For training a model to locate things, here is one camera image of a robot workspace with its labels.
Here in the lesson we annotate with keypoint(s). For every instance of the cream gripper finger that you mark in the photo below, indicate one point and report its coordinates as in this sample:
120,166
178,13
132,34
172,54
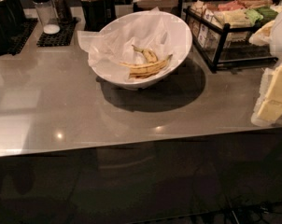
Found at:
274,92
270,110

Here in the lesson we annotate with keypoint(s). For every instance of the long yellow banana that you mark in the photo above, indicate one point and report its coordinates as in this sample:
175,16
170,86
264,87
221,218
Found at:
146,69

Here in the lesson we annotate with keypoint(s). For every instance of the white bowl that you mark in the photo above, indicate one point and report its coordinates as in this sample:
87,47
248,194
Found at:
181,40

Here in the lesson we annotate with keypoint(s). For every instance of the assorted tea packets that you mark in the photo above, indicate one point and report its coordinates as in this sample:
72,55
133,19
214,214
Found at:
237,13

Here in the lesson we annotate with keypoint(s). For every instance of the white paper liner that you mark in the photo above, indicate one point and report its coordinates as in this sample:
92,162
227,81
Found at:
115,43

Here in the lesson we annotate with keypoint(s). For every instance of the black stir stick holder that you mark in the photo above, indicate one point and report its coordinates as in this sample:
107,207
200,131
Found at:
98,14

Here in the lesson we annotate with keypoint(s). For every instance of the black rubber mat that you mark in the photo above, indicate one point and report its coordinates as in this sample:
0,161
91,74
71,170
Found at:
20,38
62,38

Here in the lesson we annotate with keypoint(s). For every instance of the dark pepper shaker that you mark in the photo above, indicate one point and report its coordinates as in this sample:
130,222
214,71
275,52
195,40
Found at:
63,11

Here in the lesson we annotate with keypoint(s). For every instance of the glass sugar shaker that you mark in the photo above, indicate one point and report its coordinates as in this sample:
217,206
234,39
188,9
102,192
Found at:
47,16

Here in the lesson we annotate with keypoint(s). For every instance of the black rubber mat left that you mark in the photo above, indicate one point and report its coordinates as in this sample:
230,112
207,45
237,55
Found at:
20,38

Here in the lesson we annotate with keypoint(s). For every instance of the black container left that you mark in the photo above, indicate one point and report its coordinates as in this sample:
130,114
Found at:
12,18

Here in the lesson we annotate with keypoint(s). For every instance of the black wire condiment rack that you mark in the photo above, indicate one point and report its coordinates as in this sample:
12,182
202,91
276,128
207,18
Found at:
224,46

